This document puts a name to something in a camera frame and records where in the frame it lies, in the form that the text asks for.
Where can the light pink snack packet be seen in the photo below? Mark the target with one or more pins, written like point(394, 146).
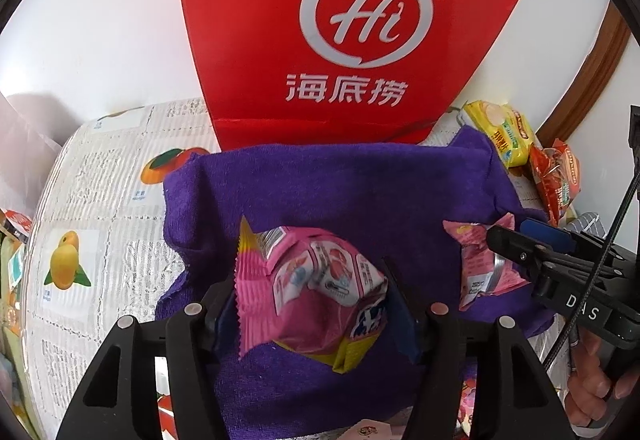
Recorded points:
point(470, 265)

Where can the orange red snack packet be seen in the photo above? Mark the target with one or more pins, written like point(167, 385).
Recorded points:
point(555, 190)

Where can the purple towel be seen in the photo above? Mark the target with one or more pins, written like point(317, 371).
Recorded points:
point(325, 190)

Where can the pink yellow-edged snack packet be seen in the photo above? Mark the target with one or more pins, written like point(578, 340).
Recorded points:
point(310, 300)

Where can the fruit print tablecloth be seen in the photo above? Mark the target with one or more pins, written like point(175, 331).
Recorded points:
point(100, 170)

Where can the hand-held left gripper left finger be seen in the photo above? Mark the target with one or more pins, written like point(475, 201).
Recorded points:
point(221, 316)

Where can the person's right hand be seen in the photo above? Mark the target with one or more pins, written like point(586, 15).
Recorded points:
point(592, 385)

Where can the grey checked cloth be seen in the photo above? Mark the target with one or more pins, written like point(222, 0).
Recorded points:
point(586, 222)

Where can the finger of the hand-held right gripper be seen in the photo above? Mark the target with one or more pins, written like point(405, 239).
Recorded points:
point(510, 245)
point(547, 234)

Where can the wooden door frame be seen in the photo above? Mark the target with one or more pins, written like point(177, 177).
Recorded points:
point(600, 70)

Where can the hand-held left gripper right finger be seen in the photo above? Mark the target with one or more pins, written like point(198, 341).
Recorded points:
point(401, 320)

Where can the red paper bag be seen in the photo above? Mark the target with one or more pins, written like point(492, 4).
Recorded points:
point(250, 20)

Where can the large yellow snack packet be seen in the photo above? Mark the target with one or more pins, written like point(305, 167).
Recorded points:
point(500, 130)

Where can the small pink snack packet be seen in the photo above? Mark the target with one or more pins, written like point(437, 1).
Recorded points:
point(467, 405)

